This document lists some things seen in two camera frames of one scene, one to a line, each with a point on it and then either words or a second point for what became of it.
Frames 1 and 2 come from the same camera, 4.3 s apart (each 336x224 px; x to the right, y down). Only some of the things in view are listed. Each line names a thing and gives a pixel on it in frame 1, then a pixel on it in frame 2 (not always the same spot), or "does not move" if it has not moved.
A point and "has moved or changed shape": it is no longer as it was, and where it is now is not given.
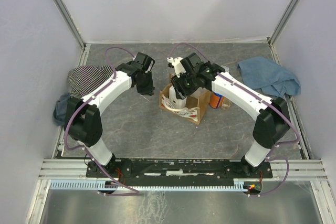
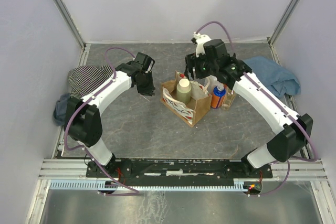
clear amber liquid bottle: x=226 y=104 does not move
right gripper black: x=179 y=86 → x=192 y=64
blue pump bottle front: x=214 y=99 does not move
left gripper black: x=145 y=86 does not move
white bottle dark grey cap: x=176 y=103 has moved or changed shape
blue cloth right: x=260 y=72 does not move
